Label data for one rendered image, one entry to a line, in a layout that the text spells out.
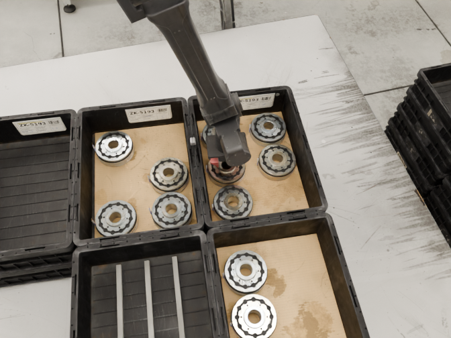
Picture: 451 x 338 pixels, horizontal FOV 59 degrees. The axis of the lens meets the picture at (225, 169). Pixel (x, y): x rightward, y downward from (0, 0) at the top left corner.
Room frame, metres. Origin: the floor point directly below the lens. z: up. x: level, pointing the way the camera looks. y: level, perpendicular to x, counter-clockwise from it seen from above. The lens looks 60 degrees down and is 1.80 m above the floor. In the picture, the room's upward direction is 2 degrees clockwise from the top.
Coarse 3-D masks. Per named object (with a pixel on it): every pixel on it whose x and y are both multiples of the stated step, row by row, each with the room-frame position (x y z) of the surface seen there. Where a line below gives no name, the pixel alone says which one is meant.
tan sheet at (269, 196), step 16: (240, 128) 0.70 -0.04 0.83; (256, 144) 0.65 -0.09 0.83; (288, 144) 0.65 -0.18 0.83; (208, 160) 0.59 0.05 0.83; (256, 160) 0.59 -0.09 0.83; (208, 176) 0.54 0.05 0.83; (256, 176) 0.54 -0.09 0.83; (208, 192) 0.49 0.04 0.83; (256, 192) 0.49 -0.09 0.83; (272, 192) 0.49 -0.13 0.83; (288, 192) 0.50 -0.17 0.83; (304, 192) 0.50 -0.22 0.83; (256, 208) 0.45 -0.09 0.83; (272, 208) 0.45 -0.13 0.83; (288, 208) 0.45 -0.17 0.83; (304, 208) 0.45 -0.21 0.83
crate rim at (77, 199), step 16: (80, 112) 0.66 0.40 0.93; (80, 128) 0.62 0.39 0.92; (80, 144) 0.56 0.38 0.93; (80, 160) 0.51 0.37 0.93; (192, 160) 0.53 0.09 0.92; (80, 176) 0.47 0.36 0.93; (192, 176) 0.48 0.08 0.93; (80, 192) 0.42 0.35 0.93; (80, 208) 0.38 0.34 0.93; (80, 224) 0.34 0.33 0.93; (80, 240) 0.30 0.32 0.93; (96, 240) 0.31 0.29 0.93; (112, 240) 0.31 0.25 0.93
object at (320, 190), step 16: (192, 96) 0.74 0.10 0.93; (288, 96) 0.75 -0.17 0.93; (192, 112) 0.68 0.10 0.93; (192, 128) 0.63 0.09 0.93; (304, 144) 0.59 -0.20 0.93; (320, 192) 0.45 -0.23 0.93; (208, 208) 0.40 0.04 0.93; (320, 208) 0.41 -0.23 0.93; (208, 224) 0.35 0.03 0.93; (224, 224) 0.36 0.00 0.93
